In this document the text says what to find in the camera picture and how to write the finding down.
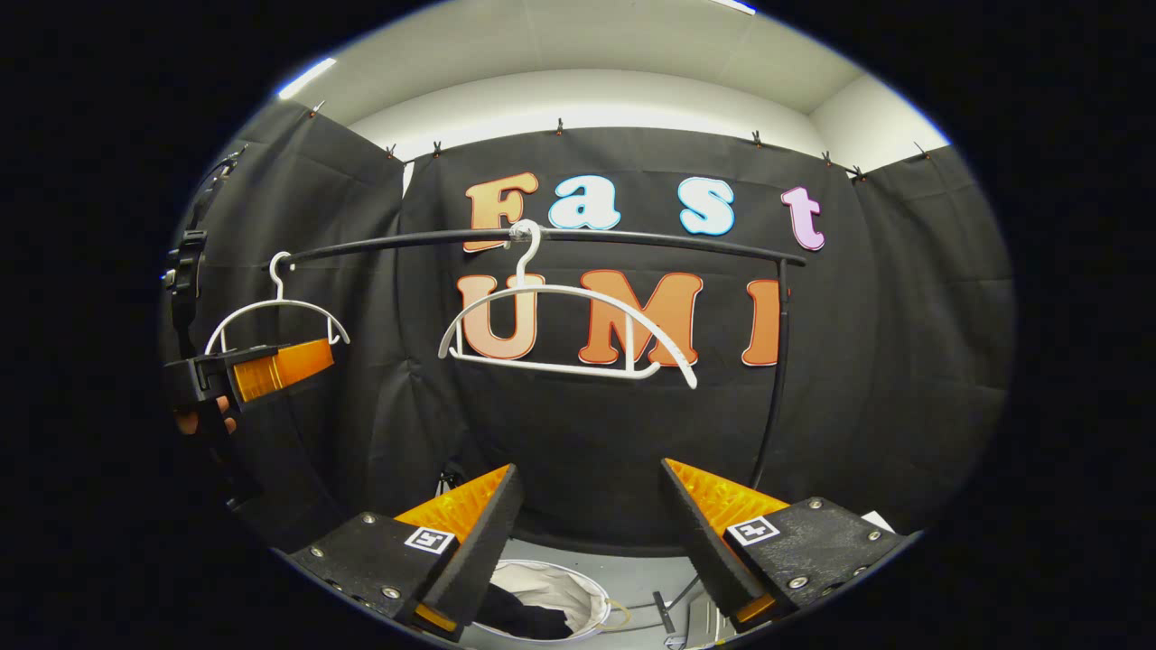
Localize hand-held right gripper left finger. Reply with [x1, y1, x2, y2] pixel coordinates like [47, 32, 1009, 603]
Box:
[289, 465, 527, 644]

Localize row of black cloth clips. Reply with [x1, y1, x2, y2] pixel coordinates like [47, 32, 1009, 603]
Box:
[310, 101, 929, 180]

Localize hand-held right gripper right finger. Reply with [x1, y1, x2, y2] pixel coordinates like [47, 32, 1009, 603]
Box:
[657, 459, 909, 633]

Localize grey ribbed metal plate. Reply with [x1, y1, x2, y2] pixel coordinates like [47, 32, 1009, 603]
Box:
[682, 591, 728, 647]

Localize black backdrop cloth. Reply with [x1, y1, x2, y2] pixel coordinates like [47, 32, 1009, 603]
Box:
[161, 97, 1017, 556]

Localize black knit cardigan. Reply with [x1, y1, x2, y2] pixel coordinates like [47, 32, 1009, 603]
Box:
[479, 582, 574, 640]

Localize white laundry hamper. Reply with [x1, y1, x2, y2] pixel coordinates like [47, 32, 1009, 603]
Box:
[474, 558, 633, 644]

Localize black metal clothes rack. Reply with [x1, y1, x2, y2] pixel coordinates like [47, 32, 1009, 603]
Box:
[269, 227, 807, 493]

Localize white plastic hanger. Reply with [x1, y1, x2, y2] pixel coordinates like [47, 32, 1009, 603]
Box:
[205, 251, 351, 355]
[438, 219, 699, 391]

